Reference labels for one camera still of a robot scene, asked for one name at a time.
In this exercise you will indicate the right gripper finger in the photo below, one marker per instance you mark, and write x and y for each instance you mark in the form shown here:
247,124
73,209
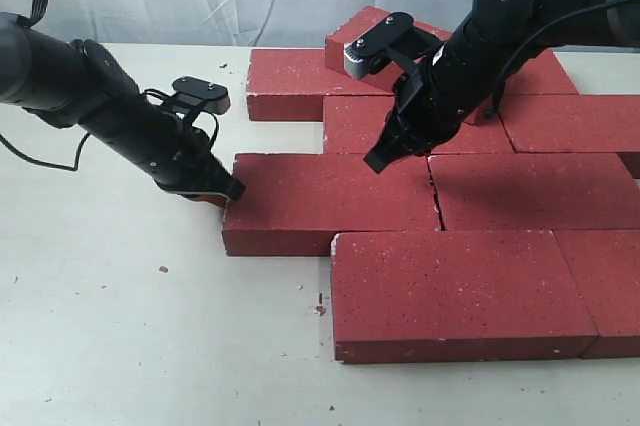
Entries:
390,148

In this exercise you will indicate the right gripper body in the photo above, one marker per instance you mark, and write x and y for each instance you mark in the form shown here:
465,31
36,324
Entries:
453,80

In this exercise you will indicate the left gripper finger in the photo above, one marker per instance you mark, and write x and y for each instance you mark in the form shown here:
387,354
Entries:
227,187
216,199

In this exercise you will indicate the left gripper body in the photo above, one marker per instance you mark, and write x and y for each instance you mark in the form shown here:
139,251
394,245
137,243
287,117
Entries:
157,143

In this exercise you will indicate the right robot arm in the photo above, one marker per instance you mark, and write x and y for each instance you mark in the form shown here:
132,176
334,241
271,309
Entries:
525,28

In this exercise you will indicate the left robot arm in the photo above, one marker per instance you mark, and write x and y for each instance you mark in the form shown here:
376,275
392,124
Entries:
81,84

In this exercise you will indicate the right row red brick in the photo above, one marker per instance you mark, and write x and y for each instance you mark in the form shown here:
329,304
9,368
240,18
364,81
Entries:
581,123

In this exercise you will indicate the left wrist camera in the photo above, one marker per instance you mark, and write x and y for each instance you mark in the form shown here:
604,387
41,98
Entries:
200,94

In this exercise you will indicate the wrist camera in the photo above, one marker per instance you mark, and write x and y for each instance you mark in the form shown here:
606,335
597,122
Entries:
375,50
200,94

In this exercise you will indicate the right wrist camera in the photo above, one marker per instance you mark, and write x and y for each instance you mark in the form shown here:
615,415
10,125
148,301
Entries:
375,50

